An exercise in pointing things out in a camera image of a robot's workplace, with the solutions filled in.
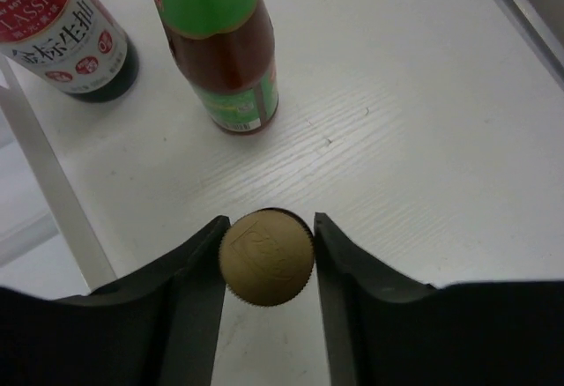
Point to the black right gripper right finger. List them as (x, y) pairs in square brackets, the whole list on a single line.
[(384, 328)]

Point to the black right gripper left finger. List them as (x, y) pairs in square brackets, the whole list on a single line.
[(158, 325)]

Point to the white divided organizer tray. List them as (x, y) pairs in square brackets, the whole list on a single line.
[(48, 246)]

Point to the small gold-cap bottle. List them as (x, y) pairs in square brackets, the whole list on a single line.
[(267, 257)]

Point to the tall soy sauce bottle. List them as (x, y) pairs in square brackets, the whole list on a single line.
[(74, 45)]

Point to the green-label yellow-cap sauce bottle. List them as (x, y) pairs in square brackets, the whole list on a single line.
[(226, 50)]

